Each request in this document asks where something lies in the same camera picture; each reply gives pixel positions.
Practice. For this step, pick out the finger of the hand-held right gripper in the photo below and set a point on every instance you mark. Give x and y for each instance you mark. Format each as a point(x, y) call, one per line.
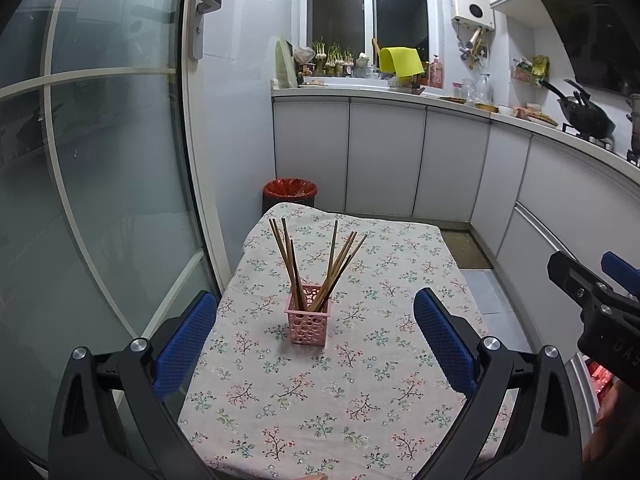
point(622, 269)
point(570, 275)

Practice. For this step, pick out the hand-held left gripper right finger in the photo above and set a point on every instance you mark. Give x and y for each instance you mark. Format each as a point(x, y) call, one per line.
point(445, 342)

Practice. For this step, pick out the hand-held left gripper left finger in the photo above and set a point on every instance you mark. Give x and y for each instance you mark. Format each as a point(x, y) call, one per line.
point(185, 345)

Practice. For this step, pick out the pink perforated plastic basket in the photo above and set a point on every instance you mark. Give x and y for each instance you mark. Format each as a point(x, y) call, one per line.
point(306, 329)

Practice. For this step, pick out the bundle of chopsticks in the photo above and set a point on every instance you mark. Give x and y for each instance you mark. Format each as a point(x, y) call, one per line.
point(298, 291)

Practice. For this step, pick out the person's right hand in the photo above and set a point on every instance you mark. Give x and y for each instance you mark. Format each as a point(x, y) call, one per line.
point(607, 412)

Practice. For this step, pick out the floral tablecloth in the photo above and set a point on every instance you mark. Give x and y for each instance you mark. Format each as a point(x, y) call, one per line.
point(300, 400)

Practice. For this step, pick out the gas stove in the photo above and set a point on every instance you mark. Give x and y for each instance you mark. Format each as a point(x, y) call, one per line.
point(595, 141)

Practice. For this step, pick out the steel pot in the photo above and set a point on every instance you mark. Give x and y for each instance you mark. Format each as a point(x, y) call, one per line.
point(635, 125)

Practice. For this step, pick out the black wok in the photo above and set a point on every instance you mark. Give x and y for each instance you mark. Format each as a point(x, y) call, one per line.
point(585, 117)

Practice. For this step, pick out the frosted glass door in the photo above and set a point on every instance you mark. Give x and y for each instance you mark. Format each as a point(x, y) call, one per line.
point(100, 210)

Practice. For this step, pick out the board with food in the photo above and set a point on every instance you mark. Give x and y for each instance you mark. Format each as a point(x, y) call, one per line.
point(539, 116)

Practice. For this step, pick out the white bowl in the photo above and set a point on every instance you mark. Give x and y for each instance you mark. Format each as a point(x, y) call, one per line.
point(507, 110)

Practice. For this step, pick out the trash bin with red bag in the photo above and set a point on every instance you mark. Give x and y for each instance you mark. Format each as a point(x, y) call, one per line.
point(290, 194)

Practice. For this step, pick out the white kitchen base cabinets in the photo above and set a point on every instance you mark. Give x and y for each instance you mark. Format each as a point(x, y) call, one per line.
point(385, 160)

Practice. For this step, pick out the clear glass jars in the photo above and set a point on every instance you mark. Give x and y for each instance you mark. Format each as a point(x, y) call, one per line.
point(477, 91)

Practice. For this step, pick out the hanging snack bags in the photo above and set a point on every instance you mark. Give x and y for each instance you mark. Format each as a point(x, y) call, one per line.
point(532, 70)

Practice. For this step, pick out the pink soap bottle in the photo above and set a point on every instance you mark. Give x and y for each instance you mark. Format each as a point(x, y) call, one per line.
point(436, 74)

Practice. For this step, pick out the water heater pipes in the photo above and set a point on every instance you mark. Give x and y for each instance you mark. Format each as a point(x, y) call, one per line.
point(472, 47)

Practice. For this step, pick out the black range hood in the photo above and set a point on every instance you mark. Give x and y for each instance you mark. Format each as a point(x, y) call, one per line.
point(600, 20)

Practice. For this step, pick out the white kitchen countertop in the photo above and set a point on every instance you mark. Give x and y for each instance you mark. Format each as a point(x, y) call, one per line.
point(350, 91)

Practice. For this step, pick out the yellow cleaning cloth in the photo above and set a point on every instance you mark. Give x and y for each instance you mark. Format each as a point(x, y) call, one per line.
point(400, 60)

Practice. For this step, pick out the pale cutting board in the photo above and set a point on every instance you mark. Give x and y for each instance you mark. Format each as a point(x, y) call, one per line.
point(283, 65)

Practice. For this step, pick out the sprouting garlic plants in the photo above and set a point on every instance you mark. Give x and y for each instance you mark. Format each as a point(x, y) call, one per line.
point(334, 57)

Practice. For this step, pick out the plastic bag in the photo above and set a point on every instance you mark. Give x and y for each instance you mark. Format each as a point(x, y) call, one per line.
point(303, 55)

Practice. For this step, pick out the kitchen window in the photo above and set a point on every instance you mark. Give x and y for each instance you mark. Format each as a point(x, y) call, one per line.
point(340, 5)

